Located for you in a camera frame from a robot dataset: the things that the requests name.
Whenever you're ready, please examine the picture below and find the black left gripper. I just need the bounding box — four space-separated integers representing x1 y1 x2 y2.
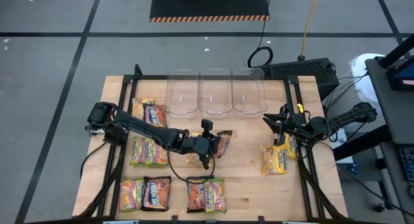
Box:
179 135 223 169

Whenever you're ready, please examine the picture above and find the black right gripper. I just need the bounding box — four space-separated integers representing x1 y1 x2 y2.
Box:
262 104 311 137

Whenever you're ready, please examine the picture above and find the lime chili shrimp ramen pack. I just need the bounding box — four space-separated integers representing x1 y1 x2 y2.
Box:
129 135 150 166
203 178 227 214
144 137 169 168
118 177 146 213

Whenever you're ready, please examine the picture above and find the clear plastic bin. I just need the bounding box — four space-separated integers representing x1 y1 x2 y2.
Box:
164 67 199 119
231 67 268 119
197 67 233 119

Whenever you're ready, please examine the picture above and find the black computer case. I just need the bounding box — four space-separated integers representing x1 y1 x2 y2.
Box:
255 57 340 102

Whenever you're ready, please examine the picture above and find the white paper sheet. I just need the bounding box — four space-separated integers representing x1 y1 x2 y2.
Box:
329 128 355 165

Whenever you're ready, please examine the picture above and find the black metal strut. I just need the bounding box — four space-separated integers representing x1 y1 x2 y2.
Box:
332 124 394 162
376 32 414 69

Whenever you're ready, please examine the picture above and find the white bag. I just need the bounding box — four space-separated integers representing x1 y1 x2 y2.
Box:
348 52 386 104

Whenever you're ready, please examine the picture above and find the grey desk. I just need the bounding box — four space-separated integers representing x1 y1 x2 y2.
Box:
380 141 414 224
365 55 414 146

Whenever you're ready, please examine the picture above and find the black hazard-striped floor mat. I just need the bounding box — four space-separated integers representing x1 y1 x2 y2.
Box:
149 0 270 23

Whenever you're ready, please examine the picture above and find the black monitor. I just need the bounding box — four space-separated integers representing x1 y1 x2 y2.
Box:
386 55 414 91

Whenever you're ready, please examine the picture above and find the black keyboard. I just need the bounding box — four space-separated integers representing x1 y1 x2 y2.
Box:
399 146 414 183

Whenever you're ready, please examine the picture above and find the black looped cable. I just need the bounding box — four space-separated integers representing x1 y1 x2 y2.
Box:
247 0 274 69

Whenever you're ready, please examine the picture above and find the yellow cable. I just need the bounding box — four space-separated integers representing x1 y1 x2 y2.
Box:
300 0 321 62

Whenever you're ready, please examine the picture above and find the black floor cable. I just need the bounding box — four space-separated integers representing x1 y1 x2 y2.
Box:
336 167 414 218

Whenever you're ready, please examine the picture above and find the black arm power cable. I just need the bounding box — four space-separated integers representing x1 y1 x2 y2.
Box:
79 141 111 180

